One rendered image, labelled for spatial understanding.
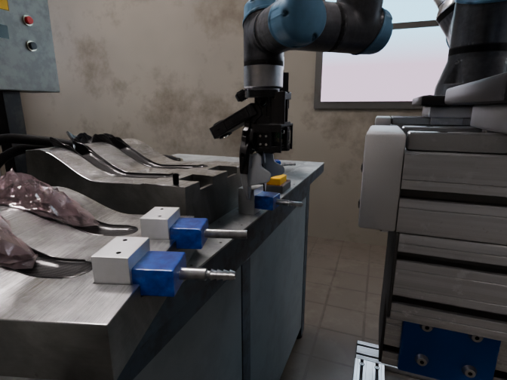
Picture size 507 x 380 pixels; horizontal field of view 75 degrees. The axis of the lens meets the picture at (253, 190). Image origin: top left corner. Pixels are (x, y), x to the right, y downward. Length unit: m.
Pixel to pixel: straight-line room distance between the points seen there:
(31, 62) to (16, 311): 1.18
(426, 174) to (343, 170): 2.24
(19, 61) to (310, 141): 1.85
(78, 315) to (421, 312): 0.30
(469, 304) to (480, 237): 0.06
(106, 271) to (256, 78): 0.43
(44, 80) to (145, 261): 1.18
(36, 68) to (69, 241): 1.06
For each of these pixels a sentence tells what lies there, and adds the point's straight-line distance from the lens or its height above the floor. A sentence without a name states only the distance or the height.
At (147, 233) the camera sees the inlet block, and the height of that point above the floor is 0.86.
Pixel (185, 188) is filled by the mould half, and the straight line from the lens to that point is 0.55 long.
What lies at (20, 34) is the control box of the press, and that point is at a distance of 1.44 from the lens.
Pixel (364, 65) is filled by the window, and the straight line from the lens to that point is 2.50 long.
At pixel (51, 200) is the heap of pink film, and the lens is 0.50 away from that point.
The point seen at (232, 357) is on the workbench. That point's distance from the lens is 0.83.
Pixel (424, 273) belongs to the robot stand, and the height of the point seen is 0.87.
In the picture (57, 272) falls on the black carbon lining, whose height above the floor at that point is 0.85.
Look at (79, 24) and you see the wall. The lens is 3.71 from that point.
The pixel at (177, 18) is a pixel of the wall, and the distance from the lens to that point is 3.05.
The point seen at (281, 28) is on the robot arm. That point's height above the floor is 1.13.
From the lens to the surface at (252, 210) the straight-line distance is 0.68.
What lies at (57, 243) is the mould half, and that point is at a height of 0.86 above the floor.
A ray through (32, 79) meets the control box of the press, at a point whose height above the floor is 1.11.
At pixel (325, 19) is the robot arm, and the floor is 1.14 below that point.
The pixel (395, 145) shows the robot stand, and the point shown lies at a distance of 0.31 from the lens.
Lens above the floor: 1.02
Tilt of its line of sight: 14 degrees down
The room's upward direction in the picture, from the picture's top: straight up
